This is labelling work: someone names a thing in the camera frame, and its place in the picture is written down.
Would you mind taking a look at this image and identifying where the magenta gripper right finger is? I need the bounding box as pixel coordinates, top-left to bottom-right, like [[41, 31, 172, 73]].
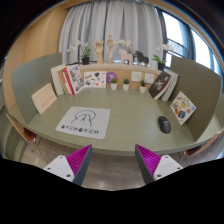
[[135, 144, 182, 184]]

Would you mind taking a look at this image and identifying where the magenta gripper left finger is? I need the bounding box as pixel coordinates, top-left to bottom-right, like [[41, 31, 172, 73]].
[[44, 145, 92, 186]]

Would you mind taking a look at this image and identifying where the black computer mouse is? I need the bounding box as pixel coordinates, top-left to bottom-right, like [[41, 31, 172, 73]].
[[158, 116, 171, 134]]

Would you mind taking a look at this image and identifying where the white printed mouse pad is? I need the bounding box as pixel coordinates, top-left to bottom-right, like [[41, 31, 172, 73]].
[[56, 106, 110, 139]]

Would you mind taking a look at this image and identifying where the wooden chair left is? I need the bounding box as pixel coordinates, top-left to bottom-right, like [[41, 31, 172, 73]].
[[6, 115, 39, 150]]

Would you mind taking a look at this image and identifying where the wooden chair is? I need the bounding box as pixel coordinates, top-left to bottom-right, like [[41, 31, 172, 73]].
[[6, 115, 39, 150], [180, 128, 224, 161]]

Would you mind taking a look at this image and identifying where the colourful food picture book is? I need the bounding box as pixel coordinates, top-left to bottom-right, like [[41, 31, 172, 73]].
[[170, 92, 196, 125]]

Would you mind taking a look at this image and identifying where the wooden chair right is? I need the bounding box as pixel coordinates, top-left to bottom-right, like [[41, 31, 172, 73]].
[[180, 128, 224, 161]]

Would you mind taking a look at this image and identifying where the beige cardboard sign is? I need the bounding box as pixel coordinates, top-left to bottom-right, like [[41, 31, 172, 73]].
[[32, 83, 57, 114]]

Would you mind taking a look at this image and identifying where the small potted plant right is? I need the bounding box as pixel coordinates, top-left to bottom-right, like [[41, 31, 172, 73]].
[[140, 80, 146, 93]]

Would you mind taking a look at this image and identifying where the small potted plant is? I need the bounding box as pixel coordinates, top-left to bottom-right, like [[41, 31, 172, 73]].
[[110, 78, 118, 90], [123, 79, 130, 91], [140, 80, 146, 93]]

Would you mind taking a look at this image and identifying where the dark cover leaning book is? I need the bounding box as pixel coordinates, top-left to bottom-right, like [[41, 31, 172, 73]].
[[148, 71, 171, 99]]

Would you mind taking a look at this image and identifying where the white book stack left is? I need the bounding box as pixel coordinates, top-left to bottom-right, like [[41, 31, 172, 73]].
[[51, 65, 64, 95]]

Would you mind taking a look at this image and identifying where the small potted plant middle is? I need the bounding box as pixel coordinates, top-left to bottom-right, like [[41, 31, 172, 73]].
[[123, 79, 130, 91]]

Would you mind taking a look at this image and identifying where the white card right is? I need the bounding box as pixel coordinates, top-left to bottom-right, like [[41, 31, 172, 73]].
[[145, 73, 155, 84]]

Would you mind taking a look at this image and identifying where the white collage poster card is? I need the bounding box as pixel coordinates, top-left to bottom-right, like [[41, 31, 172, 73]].
[[84, 71, 106, 88]]

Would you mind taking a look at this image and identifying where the white leaning books stack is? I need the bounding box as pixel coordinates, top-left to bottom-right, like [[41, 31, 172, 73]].
[[161, 70, 179, 102]]

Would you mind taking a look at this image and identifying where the red white leaning book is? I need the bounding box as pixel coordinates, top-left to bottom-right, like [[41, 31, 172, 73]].
[[64, 64, 84, 94]]

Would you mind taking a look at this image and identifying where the grey right partition panel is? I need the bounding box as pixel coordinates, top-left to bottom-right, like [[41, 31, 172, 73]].
[[170, 56, 222, 141]]

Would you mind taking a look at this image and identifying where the grey partition panel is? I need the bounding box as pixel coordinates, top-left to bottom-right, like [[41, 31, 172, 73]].
[[12, 53, 62, 124], [170, 56, 222, 141]]

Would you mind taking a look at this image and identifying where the small potted plant left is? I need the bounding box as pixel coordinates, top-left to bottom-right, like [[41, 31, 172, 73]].
[[110, 78, 118, 90]]

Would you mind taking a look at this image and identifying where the purple round number sign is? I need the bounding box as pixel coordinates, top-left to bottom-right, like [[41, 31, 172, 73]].
[[106, 72, 118, 84]]

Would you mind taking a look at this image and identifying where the grey left partition panel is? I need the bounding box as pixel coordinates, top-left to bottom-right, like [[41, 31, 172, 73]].
[[12, 53, 62, 124]]

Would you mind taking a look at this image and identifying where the white orchid right pot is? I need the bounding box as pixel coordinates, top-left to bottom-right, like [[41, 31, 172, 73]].
[[153, 44, 173, 71]]

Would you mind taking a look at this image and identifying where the white orchid pot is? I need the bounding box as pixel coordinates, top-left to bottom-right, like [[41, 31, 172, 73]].
[[153, 44, 173, 71], [67, 40, 91, 65]]

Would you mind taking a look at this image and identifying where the white orchid left pot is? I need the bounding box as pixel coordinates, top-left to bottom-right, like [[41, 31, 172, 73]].
[[67, 40, 91, 65]]

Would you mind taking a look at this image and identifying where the black horse figure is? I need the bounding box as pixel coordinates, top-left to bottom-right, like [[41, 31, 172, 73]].
[[135, 51, 149, 64]]

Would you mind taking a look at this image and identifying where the pink horse figure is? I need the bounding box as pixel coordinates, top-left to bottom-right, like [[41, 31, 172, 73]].
[[118, 49, 133, 65]]

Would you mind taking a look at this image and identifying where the wooden hand model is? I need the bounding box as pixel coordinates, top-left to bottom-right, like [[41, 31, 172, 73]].
[[94, 40, 104, 64]]

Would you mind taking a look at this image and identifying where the white orchid middle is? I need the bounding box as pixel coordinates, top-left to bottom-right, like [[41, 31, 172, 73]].
[[118, 39, 132, 54]]

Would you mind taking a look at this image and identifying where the wooden mannequin figure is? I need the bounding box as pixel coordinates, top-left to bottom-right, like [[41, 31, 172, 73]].
[[107, 34, 116, 62]]

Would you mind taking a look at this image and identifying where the grey curtain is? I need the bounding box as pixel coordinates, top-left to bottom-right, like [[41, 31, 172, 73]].
[[59, 0, 163, 64]]

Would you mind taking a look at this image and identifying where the white wall socket plate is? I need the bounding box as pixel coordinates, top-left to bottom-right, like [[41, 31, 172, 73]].
[[131, 71, 142, 82]]

